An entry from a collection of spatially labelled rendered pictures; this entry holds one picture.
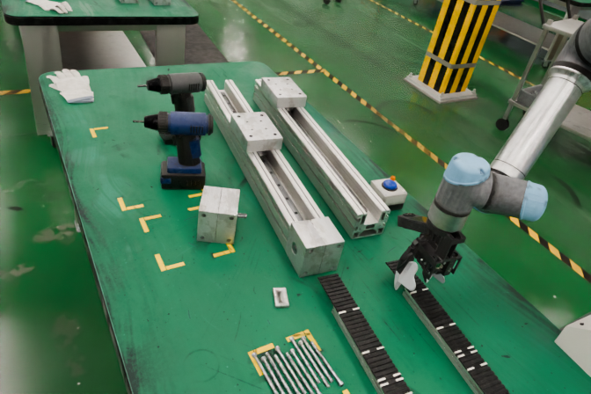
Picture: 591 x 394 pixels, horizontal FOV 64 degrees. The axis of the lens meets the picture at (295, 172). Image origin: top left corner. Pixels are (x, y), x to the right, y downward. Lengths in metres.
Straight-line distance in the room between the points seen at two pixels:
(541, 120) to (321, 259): 0.57
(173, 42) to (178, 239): 1.78
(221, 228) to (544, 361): 0.77
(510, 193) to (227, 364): 0.62
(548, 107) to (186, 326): 0.89
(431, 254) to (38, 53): 2.19
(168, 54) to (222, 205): 1.79
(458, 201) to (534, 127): 0.27
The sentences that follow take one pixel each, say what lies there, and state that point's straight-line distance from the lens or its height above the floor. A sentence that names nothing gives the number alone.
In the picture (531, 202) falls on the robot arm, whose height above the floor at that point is 1.13.
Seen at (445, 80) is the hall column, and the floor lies 0.17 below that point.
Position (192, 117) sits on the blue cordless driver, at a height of 1.00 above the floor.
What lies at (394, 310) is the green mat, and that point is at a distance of 1.14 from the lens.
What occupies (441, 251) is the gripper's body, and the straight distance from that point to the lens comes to 1.04.
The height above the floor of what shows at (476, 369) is 0.81.
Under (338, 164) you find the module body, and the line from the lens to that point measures 1.43.
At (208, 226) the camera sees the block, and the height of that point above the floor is 0.83.
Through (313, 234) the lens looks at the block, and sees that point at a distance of 1.11.
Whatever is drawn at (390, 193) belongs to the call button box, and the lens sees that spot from 1.38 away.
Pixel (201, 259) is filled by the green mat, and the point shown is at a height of 0.78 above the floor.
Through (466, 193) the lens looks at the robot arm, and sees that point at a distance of 0.96.
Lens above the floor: 1.59
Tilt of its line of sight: 34 degrees down
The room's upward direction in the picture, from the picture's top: 11 degrees clockwise
